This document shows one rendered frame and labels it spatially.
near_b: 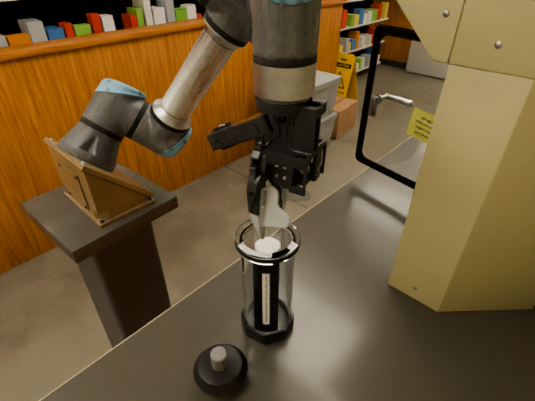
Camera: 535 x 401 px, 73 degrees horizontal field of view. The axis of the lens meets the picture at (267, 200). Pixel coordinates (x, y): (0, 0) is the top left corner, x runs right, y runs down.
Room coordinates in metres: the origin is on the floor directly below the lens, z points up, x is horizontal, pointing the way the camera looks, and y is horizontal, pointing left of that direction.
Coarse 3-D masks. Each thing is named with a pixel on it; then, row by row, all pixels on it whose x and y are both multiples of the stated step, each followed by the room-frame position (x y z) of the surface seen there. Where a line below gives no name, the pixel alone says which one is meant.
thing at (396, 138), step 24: (384, 24) 1.01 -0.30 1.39; (384, 48) 1.00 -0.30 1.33; (408, 48) 0.94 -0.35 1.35; (384, 72) 0.99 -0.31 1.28; (408, 72) 0.93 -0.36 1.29; (432, 72) 0.88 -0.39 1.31; (384, 96) 0.98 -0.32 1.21; (408, 96) 0.92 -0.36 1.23; (432, 96) 0.87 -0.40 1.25; (384, 120) 0.97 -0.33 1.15; (408, 120) 0.91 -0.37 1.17; (432, 120) 0.86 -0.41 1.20; (384, 144) 0.95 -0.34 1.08; (408, 144) 0.89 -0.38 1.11; (408, 168) 0.88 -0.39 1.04
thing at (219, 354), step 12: (216, 348) 0.35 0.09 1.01; (228, 348) 0.37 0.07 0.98; (204, 360) 0.35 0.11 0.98; (216, 360) 0.33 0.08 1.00; (228, 360) 0.35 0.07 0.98; (240, 360) 0.35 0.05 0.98; (204, 372) 0.33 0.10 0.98; (216, 372) 0.33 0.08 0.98; (228, 372) 0.33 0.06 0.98; (240, 372) 0.33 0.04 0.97; (204, 384) 0.31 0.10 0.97; (216, 384) 0.31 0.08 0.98; (228, 384) 0.31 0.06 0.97
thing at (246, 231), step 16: (240, 224) 0.48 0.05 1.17; (240, 240) 0.44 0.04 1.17; (256, 240) 0.49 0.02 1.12; (288, 240) 0.47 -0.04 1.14; (240, 256) 0.44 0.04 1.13; (256, 256) 0.40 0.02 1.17; (272, 256) 0.40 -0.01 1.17; (288, 272) 0.42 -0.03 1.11; (288, 288) 0.42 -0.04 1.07; (288, 304) 0.43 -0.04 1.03; (288, 320) 0.43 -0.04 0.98
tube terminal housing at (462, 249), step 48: (480, 0) 0.54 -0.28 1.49; (528, 0) 0.50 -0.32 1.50; (480, 48) 0.53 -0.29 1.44; (528, 48) 0.49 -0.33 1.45; (480, 96) 0.51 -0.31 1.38; (528, 96) 0.48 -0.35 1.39; (432, 144) 0.54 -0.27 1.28; (480, 144) 0.50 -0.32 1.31; (528, 144) 0.48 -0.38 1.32; (432, 192) 0.53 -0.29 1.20; (480, 192) 0.48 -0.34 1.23; (528, 192) 0.48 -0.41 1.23; (432, 240) 0.51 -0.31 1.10; (480, 240) 0.48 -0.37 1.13; (528, 240) 0.48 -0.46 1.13; (432, 288) 0.49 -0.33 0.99; (480, 288) 0.48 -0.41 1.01; (528, 288) 0.48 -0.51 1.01
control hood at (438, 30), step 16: (400, 0) 0.61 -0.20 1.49; (416, 0) 0.60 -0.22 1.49; (432, 0) 0.58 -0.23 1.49; (448, 0) 0.57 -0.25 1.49; (464, 0) 0.55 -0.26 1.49; (416, 16) 0.59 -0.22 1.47; (432, 16) 0.58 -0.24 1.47; (448, 16) 0.56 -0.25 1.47; (416, 32) 0.59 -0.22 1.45; (432, 32) 0.57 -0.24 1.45; (448, 32) 0.56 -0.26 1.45; (432, 48) 0.57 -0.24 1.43; (448, 48) 0.56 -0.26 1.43
